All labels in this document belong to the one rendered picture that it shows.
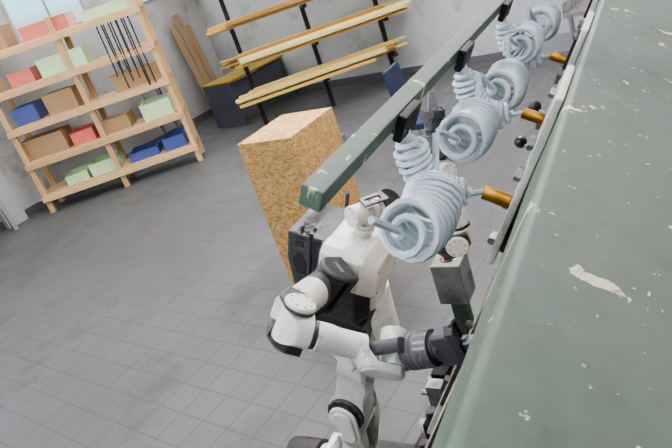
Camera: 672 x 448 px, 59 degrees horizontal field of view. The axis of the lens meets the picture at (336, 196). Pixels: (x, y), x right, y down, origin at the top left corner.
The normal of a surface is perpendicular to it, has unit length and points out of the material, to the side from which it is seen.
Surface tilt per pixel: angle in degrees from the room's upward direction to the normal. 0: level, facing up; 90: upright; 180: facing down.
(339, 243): 23
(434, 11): 90
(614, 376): 30
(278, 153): 90
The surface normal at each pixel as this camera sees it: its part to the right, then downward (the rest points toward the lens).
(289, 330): -0.55, 0.05
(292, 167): -0.48, 0.47
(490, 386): 0.17, -0.80
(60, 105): 0.15, 0.33
